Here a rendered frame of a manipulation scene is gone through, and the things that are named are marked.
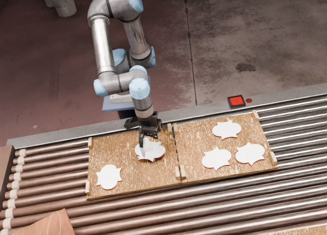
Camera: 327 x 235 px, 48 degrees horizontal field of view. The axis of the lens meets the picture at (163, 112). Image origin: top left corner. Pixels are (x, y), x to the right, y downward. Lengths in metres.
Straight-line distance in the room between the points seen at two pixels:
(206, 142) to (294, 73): 2.06
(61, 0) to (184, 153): 3.72
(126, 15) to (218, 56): 2.27
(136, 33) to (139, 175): 0.68
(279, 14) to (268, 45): 0.64
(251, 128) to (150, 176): 0.53
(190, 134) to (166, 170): 0.23
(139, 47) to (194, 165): 0.67
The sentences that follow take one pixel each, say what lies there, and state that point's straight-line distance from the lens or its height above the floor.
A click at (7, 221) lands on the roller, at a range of 1.74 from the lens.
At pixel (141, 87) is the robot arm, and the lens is 1.38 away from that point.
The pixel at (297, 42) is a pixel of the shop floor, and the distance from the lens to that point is 4.08.
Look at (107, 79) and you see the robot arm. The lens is 1.51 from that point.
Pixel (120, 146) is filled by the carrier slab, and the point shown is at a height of 0.94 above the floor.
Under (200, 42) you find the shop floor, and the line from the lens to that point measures 4.11.
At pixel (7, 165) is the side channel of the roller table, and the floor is 0.95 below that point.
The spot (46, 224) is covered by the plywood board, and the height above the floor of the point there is 1.04.
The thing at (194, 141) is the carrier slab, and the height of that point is 0.94.
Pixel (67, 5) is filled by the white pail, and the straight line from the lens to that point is 5.13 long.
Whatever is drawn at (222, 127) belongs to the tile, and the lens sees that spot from 1.77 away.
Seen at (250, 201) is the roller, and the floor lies 0.92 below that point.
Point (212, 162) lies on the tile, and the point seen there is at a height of 0.95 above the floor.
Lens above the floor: 2.21
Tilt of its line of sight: 43 degrees down
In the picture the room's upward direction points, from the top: 10 degrees counter-clockwise
